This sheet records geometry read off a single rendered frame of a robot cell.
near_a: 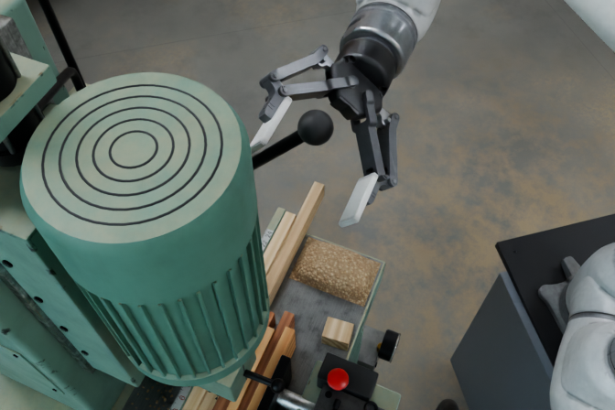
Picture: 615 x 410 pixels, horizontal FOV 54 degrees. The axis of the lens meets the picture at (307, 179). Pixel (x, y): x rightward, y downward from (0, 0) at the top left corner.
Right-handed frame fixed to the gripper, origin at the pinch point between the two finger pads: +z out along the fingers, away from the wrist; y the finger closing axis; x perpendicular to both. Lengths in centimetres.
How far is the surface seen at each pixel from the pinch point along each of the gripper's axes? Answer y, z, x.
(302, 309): -24.6, -2.5, -34.9
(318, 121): 5.7, 0.6, 9.5
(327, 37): -35, -163, -141
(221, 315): 1.6, 18.1, 0.4
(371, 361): -52, -8, -49
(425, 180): -85, -104, -102
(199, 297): 5.9, 19.5, 5.3
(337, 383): -25.5, 10.4, -18.4
